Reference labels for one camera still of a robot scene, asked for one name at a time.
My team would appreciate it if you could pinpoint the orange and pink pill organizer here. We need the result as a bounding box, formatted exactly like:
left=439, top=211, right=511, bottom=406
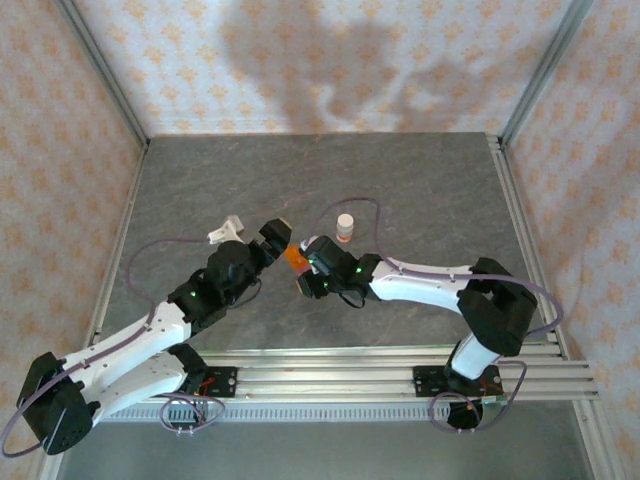
left=281, top=244, right=315, bottom=277

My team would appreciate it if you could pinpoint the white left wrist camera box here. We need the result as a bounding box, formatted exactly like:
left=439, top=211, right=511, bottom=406
left=206, top=214, right=247, bottom=246

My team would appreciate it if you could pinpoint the long aluminium mounting rail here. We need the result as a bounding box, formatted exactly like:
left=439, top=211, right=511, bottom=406
left=89, top=349, right=600, bottom=402

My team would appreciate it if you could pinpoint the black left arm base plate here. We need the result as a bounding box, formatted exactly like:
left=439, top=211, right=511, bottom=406
left=189, top=366, right=239, bottom=401

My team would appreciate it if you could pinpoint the aluminium table side rail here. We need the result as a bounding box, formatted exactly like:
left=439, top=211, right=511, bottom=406
left=485, top=132, right=571, bottom=361
left=79, top=140, right=151, bottom=361

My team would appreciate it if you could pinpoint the grey slotted cable duct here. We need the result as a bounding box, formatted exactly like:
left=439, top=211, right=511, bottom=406
left=94, top=403, right=584, bottom=424

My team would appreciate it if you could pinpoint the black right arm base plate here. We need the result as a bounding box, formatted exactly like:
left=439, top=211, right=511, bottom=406
left=412, top=364, right=504, bottom=399

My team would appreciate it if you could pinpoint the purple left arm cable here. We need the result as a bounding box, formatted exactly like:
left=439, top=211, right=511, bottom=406
left=0, top=234, right=261, bottom=459

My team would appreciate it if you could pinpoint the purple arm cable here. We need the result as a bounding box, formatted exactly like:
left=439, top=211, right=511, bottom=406
left=317, top=198, right=565, bottom=434
left=0, top=234, right=261, bottom=459

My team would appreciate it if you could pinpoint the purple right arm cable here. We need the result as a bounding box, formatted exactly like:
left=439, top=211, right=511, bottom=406
left=317, top=198, right=565, bottom=434

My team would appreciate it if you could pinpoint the aluminium frame post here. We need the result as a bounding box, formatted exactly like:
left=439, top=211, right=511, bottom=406
left=498, top=0, right=597, bottom=149
left=53, top=0, right=151, bottom=151

